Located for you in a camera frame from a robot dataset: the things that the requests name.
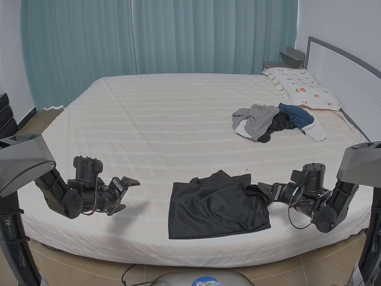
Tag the black T-shirt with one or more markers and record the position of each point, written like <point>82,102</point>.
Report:
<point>214,213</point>

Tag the bed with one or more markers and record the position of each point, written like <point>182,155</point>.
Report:
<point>163,115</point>

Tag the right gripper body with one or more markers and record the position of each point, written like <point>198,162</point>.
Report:
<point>279,192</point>

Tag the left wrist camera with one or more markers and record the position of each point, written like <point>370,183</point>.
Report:
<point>99,167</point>

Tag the blue-green curtain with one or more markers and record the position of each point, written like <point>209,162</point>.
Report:
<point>214,25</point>
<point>77,40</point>

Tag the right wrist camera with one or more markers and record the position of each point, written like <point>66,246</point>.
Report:
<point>297,176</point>

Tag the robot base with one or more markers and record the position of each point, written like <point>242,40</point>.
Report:
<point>178,280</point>

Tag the pile of clothes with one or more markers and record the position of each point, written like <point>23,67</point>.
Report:
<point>259,121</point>

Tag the white printed pillow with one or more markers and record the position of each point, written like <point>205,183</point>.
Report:
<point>300,85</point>

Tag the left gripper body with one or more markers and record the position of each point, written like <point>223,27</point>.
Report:
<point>117,186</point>

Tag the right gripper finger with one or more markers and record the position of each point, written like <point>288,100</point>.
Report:
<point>266,189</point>

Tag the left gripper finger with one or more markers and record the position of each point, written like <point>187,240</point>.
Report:
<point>116,211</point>
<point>131,182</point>

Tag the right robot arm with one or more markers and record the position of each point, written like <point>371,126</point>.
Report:
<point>357,165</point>

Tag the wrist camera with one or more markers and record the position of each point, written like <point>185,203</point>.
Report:
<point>297,176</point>
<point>99,167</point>

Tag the grey bedside table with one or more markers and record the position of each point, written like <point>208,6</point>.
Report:
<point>293,54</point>

